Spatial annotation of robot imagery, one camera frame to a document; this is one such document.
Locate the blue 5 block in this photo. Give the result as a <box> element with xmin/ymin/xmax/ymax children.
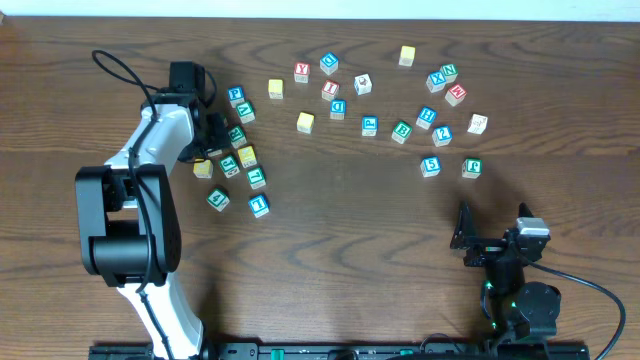
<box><xmin>420</xmin><ymin>156</ymin><xmax>441</xmax><ymax>177</ymax></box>

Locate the blue T block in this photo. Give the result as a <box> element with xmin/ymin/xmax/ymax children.
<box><xmin>248</xmin><ymin>194</ymin><xmax>270</xmax><ymax>218</ymax></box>

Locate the green j block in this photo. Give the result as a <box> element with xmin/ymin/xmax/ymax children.
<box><xmin>218</xmin><ymin>154</ymin><xmax>240</xmax><ymax>178</ymax></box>
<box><xmin>461</xmin><ymin>158</ymin><xmax>483</xmax><ymax>179</ymax></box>

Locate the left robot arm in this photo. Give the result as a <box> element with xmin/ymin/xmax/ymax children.
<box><xmin>75</xmin><ymin>62</ymin><xmax>230</xmax><ymax>359</ymax></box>

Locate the blue X block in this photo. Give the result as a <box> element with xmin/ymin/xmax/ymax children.
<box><xmin>426</xmin><ymin>71</ymin><xmax>447</xmax><ymax>93</ymax></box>

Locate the yellow K block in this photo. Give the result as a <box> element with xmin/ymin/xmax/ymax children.
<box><xmin>237</xmin><ymin>145</ymin><xmax>258</xmax><ymax>169</ymax></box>

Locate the yellow S block centre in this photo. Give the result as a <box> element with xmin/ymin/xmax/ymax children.
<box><xmin>296</xmin><ymin>112</ymin><xmax>315</xmax><ymax>134</ymax></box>

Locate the red Y block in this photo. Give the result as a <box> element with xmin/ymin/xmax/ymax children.
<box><xmin>294</xmin><ymin>62</ymin><xmax>311</xmax><ymax>83</ymax></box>

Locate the green L block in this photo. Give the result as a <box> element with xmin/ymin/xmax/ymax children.
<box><xmin>247</xmin><ymin>166</ymin><xmax>266</xmax><ymax>190</ymax></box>

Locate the red I block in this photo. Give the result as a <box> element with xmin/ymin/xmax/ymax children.
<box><xmin>321</xmin><ymin>80</ymin><xmax>340</xmax><ymax>101</ymax></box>

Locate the blue p block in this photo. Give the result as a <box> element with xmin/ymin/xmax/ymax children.
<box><xmin>227</xmin><ymin>86</ymin><xmax>246</xmax><ymax>108</ymax></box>
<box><xmin>361</xmin><ymin>116</ymin><xmax>379</xmax><ymax>137</ymax></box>

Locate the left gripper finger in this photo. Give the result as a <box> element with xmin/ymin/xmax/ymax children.
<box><xmin>178</xmin><ymin>150</ymin><xmax>203</xmax><ymax>163</ymax></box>
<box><xmin>205</xmin><ymin>112</ymin><xmax>229</xmax><ymax>157</ymax></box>

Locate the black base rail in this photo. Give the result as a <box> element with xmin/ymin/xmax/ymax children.
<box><xmin>88</xmin><ymin>341</ymin><xmax>591</xmax><ymax>360</ymax></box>

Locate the green 4 block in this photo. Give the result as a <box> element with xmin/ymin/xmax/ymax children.
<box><xmin>206</xmin><ymin>188</ymin><xmax>230</xmax><ymax>212</ymax></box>

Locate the yellow block top right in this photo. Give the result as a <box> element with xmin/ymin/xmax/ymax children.
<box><xmin>398</xmin><ymin>45</ymin><xmax>416</xmax><ymax>67</ymax></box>

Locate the blue H block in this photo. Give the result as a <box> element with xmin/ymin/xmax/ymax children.
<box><xmin>416</xmin><ymin>107</ymin><xmax>437</xmax><ymax>130</ymax></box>

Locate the green N block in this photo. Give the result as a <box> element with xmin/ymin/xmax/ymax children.
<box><xmin>440</xmin><ymin>64</ymin><xmax>458</xmax><ymax>84</ymax></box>

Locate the blue 2 block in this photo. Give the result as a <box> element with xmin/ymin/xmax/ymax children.
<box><xmin>432</xmin><ymin>126</ymin><xmax>453</xmax><ymax>147</ymax></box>

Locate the blue D block top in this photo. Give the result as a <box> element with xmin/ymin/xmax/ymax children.
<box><xmin>319</xmin><ymin>52</ymin><xmax>339</xmax><ymax>76</ymax></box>

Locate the white picture block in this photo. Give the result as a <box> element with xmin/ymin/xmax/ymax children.
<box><xmin>467</xmin><ymin>114</ymin><xmax>488</xmax><ymax>135</ymax></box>
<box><xmin>354</xmin><ymin>74</ymin><xmax>373</xmax><ymax>96</ymax></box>

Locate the green B block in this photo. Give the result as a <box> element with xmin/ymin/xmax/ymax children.
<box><xmin>391</xmin><ymin>121</ymin><xmax>413</xmax><ymax>144</ymax></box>

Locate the white picture block right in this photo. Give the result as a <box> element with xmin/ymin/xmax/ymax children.
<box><xmin>467</xmin><ymin>114</ymin><xmax>488</xmax><ymax>135</ymax></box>

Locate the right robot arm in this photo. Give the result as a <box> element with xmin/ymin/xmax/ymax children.
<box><xmin>450</xmin><ymin>202</ymin><xmax>561</xmax><ymax>359</ymax></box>

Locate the green J block right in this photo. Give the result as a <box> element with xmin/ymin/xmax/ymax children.
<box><xmin>461</xmin><ymin>158</ymin><xmax>483</xmax><ymax>179</ymax></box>

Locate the blue D block lower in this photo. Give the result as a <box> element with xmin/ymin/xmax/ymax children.
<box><xmin>329</xmin><ymin>99</ymin><xmax>346</xmax><ymax>120</ymax></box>

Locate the blue P block left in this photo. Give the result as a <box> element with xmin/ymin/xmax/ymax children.
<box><xmin>227</xmin><ymin>86</ymin><xmax>246</xmax><ymax>108</ymax></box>

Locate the green J block left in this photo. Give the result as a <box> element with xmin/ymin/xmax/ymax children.
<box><xmin>218</xmin><ymin>154</ymin><xmax>240</xmax><ymax>178</ymax></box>

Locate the yellow O block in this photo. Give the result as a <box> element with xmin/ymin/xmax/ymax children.
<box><xmin>268</xmin><ymin>79</ymin><xmax>284</xmax><ymax>99</ymax></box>

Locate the red M block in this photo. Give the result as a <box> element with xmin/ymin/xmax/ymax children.
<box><xmin>445</xmin><ymin>84</ymin><xmax>467</xmax><ymax>107</ymax></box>

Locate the yellow C block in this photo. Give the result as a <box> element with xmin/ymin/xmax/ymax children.
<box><xmin>193</xmin><ymin>160</ymin><xmax>214</xmax><ymax>179</ymax></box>

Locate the white picture block centre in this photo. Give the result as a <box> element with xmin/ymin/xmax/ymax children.
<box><xmin>354</xmin><ymin>74</ymin><xmax>373</xmax><ymax>96</ymax></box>

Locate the green R block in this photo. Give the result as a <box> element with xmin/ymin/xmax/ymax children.
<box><xmin>228</xmin><ymin>125</ymin><xmax>248</xmax><ymax>149</ymax></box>

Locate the green V block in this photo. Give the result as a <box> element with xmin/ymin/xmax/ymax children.
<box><xmin>236</xmin><ymin>101</ymin><xmax>256</xmax><ymax>124</ymax></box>

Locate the blue P block centre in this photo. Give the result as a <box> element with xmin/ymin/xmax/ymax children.
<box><xmin>361</xmin><ymin>116</ymin><xmax>379</xmax><ymax>137</ymax></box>

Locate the blue d block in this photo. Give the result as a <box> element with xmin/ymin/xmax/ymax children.
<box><xmin>329</xmin><ymin>99</ymin><xmax>346</xmax><ymax>120</ymax></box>
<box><xmin>319</xmin><ymin>52</ymin><xmax>339</xmax><ymax>76</ymax></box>

